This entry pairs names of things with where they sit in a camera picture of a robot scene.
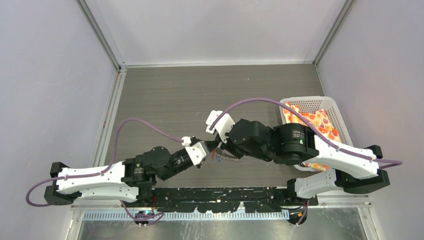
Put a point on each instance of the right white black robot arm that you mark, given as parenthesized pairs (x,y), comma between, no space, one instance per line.
(350,169)

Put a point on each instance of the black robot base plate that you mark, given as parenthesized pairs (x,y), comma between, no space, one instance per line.
(217,199)

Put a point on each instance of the white plastic basket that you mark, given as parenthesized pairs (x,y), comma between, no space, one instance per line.
(310,104)

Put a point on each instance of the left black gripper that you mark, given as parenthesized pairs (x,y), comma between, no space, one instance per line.
(211,144)

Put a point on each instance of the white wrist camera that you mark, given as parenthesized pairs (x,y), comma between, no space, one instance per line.
(195,151)
(222,127)

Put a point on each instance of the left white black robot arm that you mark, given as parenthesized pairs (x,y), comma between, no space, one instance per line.
(130,180)

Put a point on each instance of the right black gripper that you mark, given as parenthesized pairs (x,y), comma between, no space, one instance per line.
(226,146)

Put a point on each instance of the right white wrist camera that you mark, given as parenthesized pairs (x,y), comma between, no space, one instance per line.
(222,127)

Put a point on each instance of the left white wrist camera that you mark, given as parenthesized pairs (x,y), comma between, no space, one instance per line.
(195,151)

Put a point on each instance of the orange floral cloth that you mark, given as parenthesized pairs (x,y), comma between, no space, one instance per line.
(320,120)

